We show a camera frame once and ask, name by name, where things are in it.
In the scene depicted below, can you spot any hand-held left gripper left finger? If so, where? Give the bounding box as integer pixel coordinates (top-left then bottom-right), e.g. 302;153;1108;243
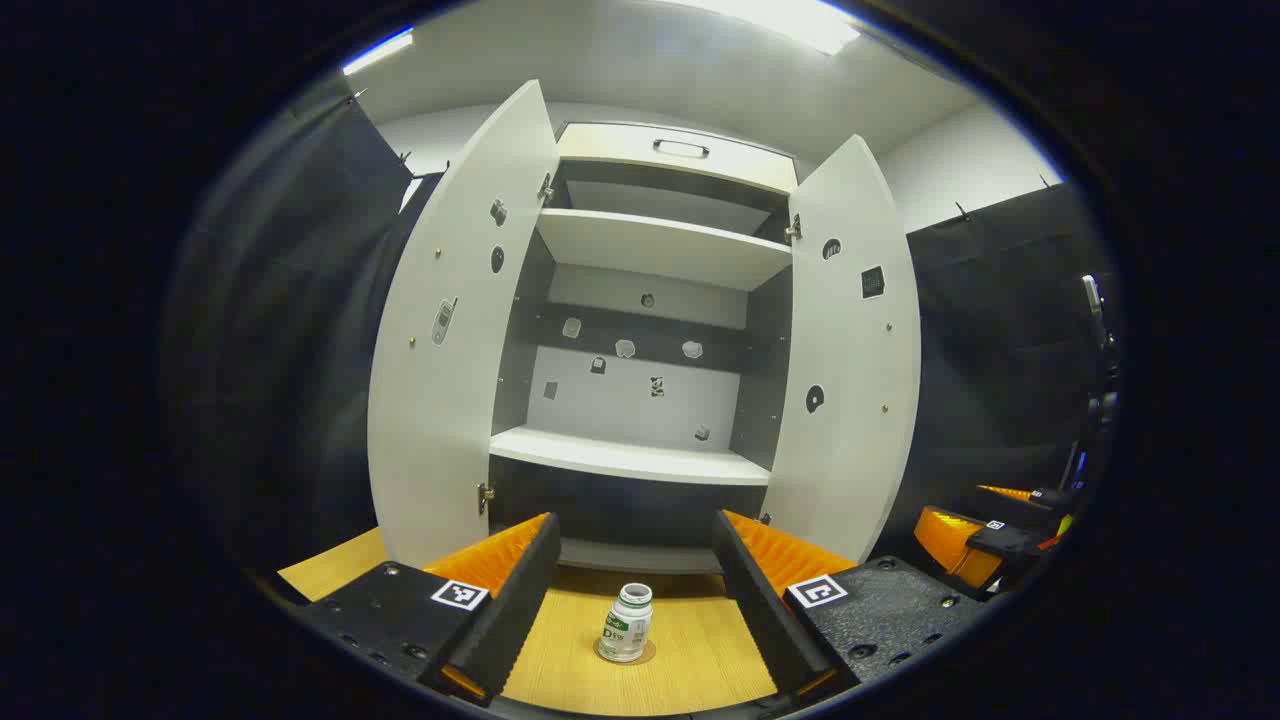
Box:
290;512;561;706

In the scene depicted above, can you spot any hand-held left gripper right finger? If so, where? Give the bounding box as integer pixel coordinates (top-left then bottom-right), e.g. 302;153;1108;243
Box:
712;508;991;703

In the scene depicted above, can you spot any clear green label plastic bottle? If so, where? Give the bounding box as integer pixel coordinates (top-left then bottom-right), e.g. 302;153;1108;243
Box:
598;583;655;663

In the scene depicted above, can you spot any round brown coaster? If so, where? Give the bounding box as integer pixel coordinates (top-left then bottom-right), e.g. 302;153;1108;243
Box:
593;638;658;667

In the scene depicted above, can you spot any black backdrop cloth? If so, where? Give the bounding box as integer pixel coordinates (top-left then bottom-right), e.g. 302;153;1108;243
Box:
165;80;1116;601

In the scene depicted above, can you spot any white cabinet drawer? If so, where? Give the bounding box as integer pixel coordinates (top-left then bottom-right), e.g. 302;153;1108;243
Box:
556;122;799;193

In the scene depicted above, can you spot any ceiling light strip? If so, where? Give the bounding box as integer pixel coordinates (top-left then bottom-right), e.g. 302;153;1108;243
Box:
342;28;415;76

